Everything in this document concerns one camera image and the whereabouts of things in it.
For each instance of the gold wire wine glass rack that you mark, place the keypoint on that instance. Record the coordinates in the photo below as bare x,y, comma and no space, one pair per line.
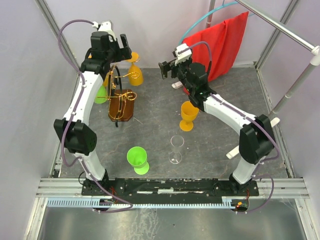
121,101

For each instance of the clear wine glass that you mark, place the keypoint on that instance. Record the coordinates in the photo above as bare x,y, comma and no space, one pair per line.
177,143

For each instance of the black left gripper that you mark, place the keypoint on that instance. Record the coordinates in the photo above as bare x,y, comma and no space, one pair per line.
123,54

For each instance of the green plastic goblet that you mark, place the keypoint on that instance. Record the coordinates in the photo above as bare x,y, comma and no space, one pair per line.
101,95
137,157

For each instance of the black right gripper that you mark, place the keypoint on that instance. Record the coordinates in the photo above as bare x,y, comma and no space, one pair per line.
166,67

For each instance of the red cloth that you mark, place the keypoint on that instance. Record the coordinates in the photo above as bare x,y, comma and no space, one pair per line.
224,40

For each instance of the white cable duct rail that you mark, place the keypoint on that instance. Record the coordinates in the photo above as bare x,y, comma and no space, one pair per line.
105,203

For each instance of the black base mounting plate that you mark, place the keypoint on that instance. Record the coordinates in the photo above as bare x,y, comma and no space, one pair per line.
177,190

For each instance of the orange plastic goblet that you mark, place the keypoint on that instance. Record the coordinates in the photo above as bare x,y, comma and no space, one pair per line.
134,75
188,115

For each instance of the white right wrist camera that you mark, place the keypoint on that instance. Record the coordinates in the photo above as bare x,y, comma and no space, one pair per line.
181,53

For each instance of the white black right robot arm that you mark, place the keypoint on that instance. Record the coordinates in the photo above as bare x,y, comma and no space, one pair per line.
256,136

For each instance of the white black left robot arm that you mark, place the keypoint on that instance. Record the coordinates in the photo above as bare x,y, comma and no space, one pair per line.
73,129

